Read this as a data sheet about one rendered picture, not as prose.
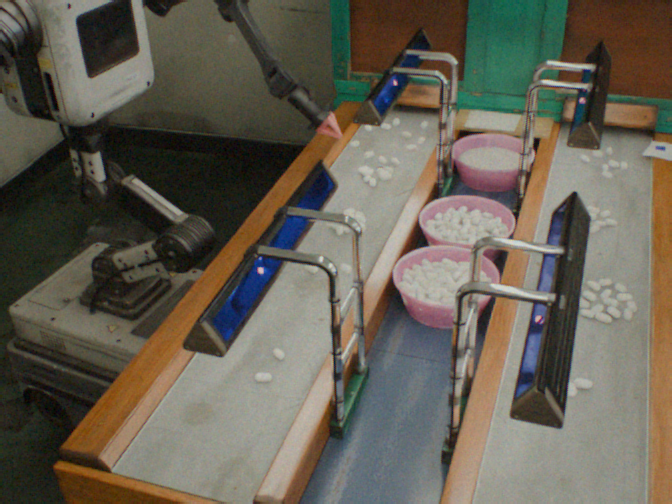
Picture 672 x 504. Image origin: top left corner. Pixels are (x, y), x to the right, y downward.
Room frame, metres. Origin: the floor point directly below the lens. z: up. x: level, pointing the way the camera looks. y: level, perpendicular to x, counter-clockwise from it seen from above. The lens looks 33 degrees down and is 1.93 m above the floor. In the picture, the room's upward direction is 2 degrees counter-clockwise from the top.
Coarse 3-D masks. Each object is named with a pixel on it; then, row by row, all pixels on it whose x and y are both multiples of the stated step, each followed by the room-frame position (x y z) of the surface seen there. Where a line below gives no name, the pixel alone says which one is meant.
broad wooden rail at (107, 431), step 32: (352, 128) 2.56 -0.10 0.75; (288, 192) 2.09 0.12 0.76; (256, 224) 1.92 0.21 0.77; (224, 256) 1.76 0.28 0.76; (192, 288) 1.62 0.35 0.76; (192, 320) 1.49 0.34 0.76; (160, 352) 1.38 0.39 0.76; (192, 352) 1.39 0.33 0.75; (128, 384) 1.27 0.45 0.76; (160, 384) 1.28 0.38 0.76; (96, 416) 1.18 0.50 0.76; (128, 416) 1.18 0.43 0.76; (64, 448) 1.10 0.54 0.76; (96, 448) 1.09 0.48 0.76
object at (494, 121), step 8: (472, 112) 2.59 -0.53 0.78; (480, 112) 2.59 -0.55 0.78; (488, 112) 2.59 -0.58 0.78; (472, 120) 2.53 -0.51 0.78; (480, 120) 2.52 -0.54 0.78; (488, 120) 2.52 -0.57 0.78; (496, 120) 2.52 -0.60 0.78; (504, 120) 2.51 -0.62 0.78; (512, 120) 2.51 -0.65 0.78; (496, 128) 2.45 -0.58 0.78; (504, 128) 2.45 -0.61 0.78; (512, 128) 2.45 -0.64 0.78
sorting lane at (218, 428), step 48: (384, 144) 2.45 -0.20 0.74; (432, 144) 2.43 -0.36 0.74; (336, 192) 2.13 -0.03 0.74; (384, 192) 2.11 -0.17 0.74; (336, 240) 1.85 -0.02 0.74; (384, 240) 1.84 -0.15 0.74; (288, 288) 1.64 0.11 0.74; (240, 336) 1.45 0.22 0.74; (288, 336) 1.44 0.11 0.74; (192, 384) 1.29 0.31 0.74; (240, 384) 1.29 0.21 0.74; (288, 384) 1.28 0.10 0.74; (144, 432) 1.16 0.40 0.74; (192, 432) 1.15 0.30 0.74; (240, 432) 1.14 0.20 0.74; (144, 480) 1.03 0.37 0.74; (192, 480) 1.03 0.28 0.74; (240, 480) 1.02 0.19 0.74
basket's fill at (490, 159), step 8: (472, 152) 2.37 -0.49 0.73; (480, 152) 2.38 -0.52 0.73; (488, 152) 2.37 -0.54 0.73; (496, 152) 2.38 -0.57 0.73; (504, 152) 2.37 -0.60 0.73; (464, 160) 2.32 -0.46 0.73; (472, 160) 2.31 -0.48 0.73; (480, 160) 2.31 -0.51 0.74; (488, 160) 2.30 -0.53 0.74; (496, 160) 2.30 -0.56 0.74; (504, 160) 2.30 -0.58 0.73; (512, 160) 2.31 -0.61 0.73; (480, 168) 2.25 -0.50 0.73; (488, 168) 2.25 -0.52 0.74; (496, 168) 2.25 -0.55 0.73; (504, 168) 2.25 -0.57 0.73; (512, 168) 2.25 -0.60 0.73; (488, 176) 2.20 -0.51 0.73; (496, 184) 2.20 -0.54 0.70
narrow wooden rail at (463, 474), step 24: (552, 144) 2.34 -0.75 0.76; (528, 192) 2.03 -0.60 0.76; (528, 216) 1.90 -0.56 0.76; (528, 240) 1.77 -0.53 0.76; (528, 264) 1.69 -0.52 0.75; (504, 312) 1.47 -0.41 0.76; (504, 336) 1.38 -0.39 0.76; (480, 360) 1.30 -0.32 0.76; (504, 360) 1.30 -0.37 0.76; (480, 384) 1.23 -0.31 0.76; (480, 408) 1.16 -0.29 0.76; (480, 432) 1.09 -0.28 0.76; (456, 456) 1.03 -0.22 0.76; (480, 456) 1.03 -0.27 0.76; (456, 480) 0.98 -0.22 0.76
